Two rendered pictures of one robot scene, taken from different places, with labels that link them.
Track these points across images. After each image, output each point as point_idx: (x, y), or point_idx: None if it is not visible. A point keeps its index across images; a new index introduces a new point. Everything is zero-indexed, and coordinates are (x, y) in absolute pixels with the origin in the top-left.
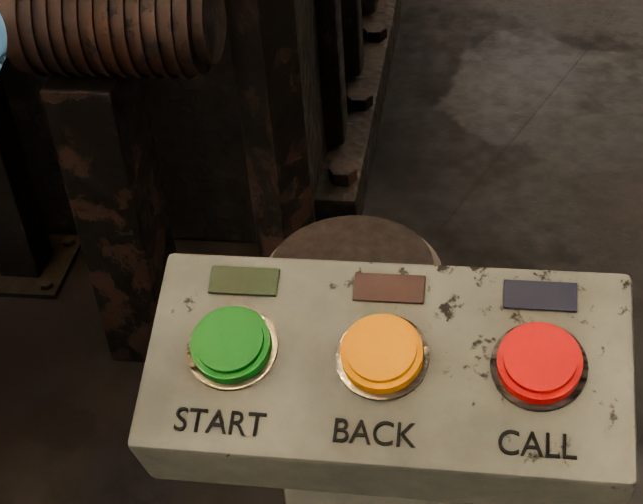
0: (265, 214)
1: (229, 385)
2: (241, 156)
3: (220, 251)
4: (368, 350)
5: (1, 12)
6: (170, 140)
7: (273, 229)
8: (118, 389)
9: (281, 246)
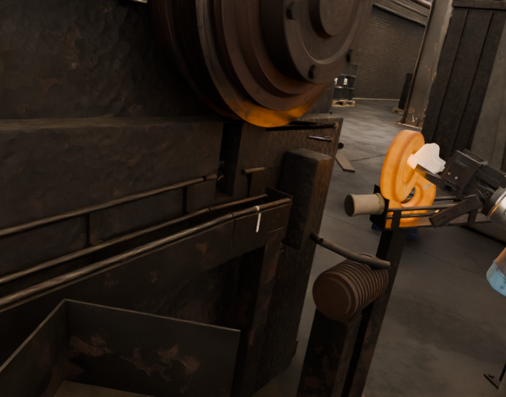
0: (370, 341)
1: None
2: (283, 339)
3: (272, 387)
4: None
5: (356, 295)
6: (266, 345)
7: (371, 346)
8: None
9: None
